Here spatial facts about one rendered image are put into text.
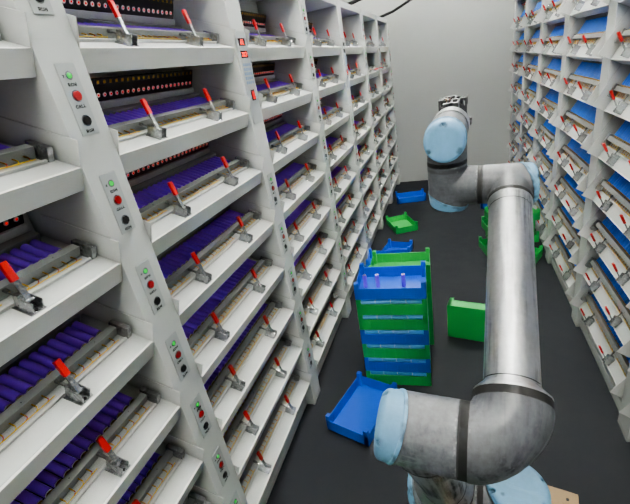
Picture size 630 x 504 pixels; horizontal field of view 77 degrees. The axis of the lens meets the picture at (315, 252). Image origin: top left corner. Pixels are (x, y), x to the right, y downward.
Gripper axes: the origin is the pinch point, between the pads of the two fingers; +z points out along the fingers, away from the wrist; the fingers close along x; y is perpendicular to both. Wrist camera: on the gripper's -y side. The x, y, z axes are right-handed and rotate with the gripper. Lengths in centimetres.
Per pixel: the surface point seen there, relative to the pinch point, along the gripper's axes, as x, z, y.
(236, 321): 63, -47, -46
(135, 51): 61, -53, 32
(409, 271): 24, 29, -73
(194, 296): 61, -62, -26
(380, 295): 33, 8, -72
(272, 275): 66, -18, -47
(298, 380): 68, -16, -105
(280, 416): 67, -37, -104
